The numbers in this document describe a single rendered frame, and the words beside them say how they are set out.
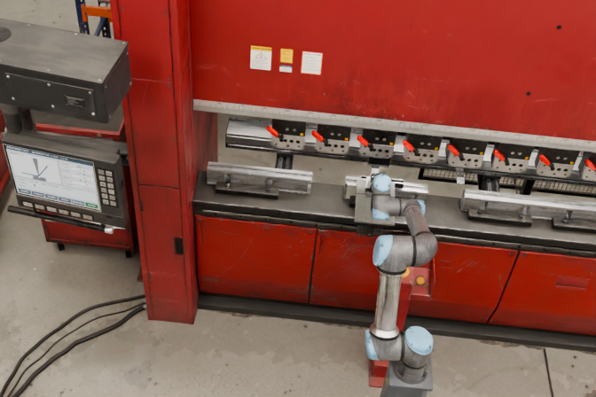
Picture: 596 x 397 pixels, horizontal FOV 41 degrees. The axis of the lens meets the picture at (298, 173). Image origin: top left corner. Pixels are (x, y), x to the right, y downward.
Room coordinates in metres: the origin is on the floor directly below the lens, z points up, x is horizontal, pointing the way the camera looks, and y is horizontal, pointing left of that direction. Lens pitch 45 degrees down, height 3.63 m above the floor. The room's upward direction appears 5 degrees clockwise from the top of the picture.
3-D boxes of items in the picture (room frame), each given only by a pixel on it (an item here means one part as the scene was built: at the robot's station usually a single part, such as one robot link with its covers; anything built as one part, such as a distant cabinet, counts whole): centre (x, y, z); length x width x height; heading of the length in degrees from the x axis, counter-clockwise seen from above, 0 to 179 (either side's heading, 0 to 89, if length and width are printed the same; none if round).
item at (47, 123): (3.07, 1.12, 0.50); 0.50 x 0.50 x 1.00; 88
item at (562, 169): (2.66, -1.14, 1.26); 0.15 x 0.09 x 0.17; 88
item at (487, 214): (2.61, -0.97, 0.89); 0.30 x 0.05 x 0.03; 88
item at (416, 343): (1.81, -0.53, 0.94); 0.13 x 0.12 x 0.14; 94
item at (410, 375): (1.82, -0.53, 0.82); 0.15 x 0.15 x 0.10
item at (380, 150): (2.68, -0.34, 1.26); 0.15 x 0.09 x 0.17; 88
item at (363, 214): (2.53, -0.36, 1.00); 0.26 x 0.18 x 0.01; 178
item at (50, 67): (2.22, 0.90, 1.53); 0.51 x 0.25 x 0.85; 81
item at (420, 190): (2.68, -0.42, 0.92); 0.39 x 0.06 x 0.10; 88
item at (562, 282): (2.49, -1.39, 0.58); 0.15 x 0.02 x 0.07; 88
